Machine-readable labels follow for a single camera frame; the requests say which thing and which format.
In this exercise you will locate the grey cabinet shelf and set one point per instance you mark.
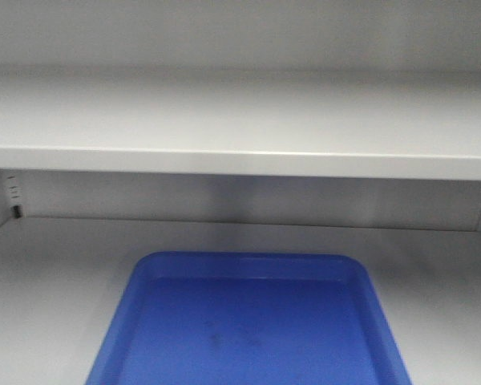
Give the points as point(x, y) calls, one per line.
point(328, 124)

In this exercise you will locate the blue plastic tray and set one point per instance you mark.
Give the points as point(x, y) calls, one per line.
point(248, 318)

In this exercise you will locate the black shelf support clip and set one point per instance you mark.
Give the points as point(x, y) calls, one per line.
point(17, 211)

